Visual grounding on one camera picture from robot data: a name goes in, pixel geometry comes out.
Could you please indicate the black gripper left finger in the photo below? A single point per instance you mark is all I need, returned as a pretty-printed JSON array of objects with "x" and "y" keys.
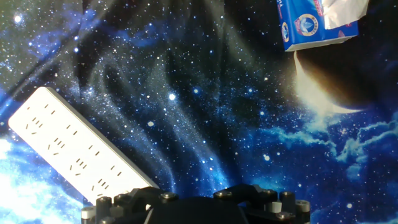
[{"x": 136, "y": 202}]

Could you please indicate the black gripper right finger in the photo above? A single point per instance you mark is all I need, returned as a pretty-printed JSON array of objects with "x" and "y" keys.
[{"x": 267, "y": 202}]

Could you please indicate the white power strip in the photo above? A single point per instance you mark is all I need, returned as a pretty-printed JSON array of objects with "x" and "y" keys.
[{"x": 71, "y": 143}]

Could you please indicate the galaxy and forest print cloth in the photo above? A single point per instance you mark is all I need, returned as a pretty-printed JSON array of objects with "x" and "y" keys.
[{"x": 211, "y": 118}]

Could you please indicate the blue tissue pack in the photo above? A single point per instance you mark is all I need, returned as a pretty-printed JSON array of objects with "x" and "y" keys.
[{"x": 303, "y": 26}]

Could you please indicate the white tissue sheet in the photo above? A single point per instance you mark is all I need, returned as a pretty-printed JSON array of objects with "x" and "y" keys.
[{"x": 342, "y": 12}]

